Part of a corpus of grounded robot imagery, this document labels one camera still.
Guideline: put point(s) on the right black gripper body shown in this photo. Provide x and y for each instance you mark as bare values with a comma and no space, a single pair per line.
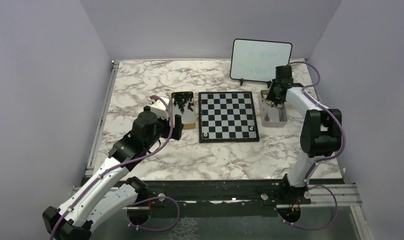
272,94

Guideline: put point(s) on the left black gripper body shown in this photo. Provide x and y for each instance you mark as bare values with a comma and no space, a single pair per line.
163,128

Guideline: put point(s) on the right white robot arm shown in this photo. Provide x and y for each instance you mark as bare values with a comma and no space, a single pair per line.
321,135

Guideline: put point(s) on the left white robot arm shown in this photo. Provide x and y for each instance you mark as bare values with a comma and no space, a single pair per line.
79,216

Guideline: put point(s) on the white chess pieces pile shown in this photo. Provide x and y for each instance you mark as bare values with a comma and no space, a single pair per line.
270,103

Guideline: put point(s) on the black chess pieces pile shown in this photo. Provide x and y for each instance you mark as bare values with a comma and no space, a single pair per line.
183,101

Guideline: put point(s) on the lilac tin tray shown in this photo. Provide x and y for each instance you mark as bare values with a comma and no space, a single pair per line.
272,117

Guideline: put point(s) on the yellow tin tray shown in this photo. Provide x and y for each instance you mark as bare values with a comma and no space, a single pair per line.
188,117

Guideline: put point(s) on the small whiteboard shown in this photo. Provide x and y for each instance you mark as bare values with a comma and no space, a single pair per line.
256,60

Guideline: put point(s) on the black white chessboard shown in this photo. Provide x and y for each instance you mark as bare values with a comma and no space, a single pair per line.
226,116

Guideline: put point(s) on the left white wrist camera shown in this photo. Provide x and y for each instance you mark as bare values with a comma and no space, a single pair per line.
159,108

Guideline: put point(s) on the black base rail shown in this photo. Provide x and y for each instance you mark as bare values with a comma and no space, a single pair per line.
224,198

